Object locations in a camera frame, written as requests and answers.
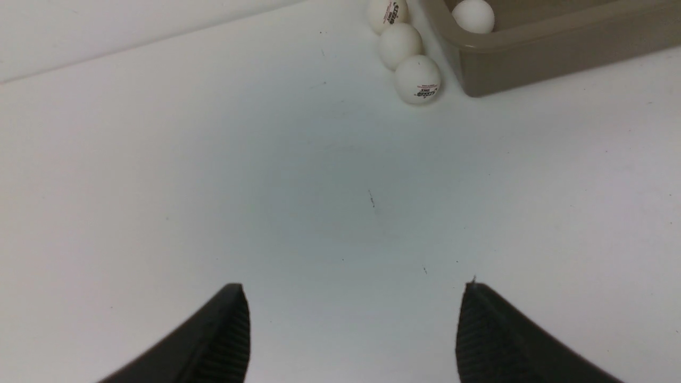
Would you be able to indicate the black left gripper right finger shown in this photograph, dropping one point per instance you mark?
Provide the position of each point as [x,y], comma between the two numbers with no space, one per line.
[495,342]

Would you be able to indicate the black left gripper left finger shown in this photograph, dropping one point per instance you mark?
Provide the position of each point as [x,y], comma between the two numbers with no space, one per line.
[214,345]

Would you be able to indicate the white ping-pong ball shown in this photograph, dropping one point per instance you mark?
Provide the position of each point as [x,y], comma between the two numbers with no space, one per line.
[382,14]
[398,42]
[474,16]
[417,80]

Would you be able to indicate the tan plastic storage bin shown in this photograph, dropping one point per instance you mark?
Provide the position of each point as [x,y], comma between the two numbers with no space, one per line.
[533,41]

